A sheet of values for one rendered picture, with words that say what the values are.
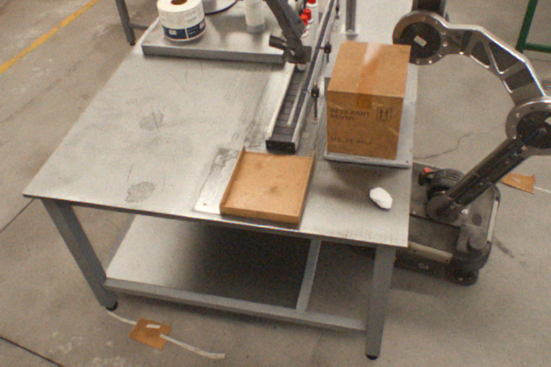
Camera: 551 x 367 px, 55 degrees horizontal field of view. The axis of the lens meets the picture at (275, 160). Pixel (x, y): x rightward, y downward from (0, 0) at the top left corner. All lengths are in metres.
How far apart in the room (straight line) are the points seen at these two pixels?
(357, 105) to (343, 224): 0.38
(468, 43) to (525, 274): 1.24
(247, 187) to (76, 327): 1.20
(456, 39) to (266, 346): 1.44
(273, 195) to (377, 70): 0.54
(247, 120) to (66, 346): 1.29
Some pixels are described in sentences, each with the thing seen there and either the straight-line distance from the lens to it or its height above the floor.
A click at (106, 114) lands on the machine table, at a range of 2.24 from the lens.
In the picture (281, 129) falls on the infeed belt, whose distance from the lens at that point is 1.91.
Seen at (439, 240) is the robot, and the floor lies 0.24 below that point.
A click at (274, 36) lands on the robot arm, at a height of 1.11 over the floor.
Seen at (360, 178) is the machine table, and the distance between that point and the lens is 1.80.
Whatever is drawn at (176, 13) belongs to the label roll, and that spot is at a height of 1.02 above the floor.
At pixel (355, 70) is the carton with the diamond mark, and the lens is 1.77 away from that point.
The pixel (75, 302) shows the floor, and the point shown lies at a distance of 2.72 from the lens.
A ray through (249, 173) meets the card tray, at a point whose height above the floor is 0.83.
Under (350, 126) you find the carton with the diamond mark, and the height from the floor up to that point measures 0.98.
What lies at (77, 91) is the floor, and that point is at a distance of 4.00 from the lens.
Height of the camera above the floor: 2.12
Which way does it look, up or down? 44 degrees down
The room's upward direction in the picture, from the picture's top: 5 degrees counter-clockwise
